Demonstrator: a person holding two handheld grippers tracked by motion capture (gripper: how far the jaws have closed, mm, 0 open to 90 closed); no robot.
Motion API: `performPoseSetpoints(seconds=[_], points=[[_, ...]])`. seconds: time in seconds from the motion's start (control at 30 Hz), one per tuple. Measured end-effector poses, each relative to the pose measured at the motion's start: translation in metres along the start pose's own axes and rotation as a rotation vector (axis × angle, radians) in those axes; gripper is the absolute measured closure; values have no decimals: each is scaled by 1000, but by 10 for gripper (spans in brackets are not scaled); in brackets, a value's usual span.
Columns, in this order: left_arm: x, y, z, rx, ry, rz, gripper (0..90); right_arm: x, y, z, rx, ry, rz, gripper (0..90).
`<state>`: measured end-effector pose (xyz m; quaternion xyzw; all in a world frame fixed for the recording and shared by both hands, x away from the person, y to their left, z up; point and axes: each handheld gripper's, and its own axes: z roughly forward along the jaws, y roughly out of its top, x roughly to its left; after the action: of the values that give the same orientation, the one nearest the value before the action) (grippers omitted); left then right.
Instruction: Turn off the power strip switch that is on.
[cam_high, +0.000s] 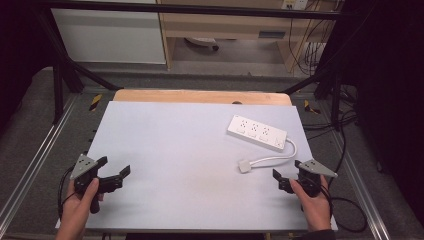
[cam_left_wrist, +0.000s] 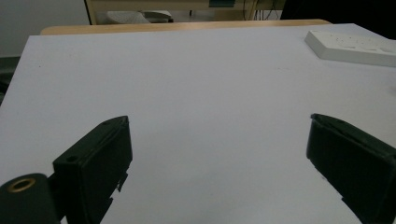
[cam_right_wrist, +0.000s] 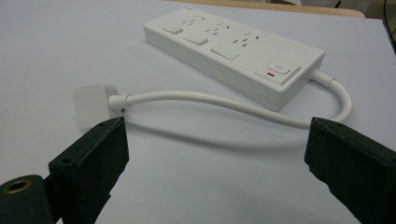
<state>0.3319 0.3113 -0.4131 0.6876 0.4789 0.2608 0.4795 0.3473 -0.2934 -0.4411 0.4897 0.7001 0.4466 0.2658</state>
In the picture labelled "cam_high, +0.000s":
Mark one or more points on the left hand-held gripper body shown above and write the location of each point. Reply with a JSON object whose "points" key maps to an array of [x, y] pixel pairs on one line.
{"points": [[83, 166]]}

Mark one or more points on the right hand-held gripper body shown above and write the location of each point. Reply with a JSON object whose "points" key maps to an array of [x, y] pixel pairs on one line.
{"points": [[311, 178]]}

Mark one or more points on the white plug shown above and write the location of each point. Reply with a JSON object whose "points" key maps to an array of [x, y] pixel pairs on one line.
{"points": [[244, 166]]}

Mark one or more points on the white power strip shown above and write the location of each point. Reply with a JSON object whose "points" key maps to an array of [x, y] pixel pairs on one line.
{"points": [[256, 132]]}

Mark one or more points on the person's right hand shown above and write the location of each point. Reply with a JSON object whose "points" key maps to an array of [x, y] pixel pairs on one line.
{"points": [[315, 210]]}

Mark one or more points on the person's left hand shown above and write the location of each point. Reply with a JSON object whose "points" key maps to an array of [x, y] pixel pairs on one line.
{"points": [[75, 213]]}

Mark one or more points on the light grey table mat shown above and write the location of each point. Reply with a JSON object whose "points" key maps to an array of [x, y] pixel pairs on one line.
{"points": [[186, 173]]}

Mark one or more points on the black metal stand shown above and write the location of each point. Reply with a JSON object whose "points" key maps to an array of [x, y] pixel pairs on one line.
{"points": [[335, 83], [63, 73]]}

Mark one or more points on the wooden table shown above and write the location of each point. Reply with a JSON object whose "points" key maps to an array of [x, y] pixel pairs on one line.
{"points": [[186, 96]]}

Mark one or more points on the black curtain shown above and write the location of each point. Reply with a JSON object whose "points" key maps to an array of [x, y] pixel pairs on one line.
{"points": [[16, 50], [390, 100]]}

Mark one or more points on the white cabinet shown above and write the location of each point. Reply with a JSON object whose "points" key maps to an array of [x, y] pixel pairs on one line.
{"points": [[110, 36]]}

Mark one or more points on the white chair base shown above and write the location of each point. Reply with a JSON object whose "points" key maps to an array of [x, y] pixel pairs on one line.
{"points": [[203, 42]]}

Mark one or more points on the light wooden desk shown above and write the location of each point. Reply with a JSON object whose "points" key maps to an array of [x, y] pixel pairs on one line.
{"points": [[230, 23]]}

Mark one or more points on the black metal crossbar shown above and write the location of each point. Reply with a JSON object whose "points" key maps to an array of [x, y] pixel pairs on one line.
{"points": [[200, 9]]}

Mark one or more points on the aluminium floor rail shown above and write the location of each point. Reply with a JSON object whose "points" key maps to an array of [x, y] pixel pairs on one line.
{"points": [[361, 186], [36, 156]]}

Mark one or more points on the white wall socket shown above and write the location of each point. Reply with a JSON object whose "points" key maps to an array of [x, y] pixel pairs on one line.
{"points": [[295, 4]]}

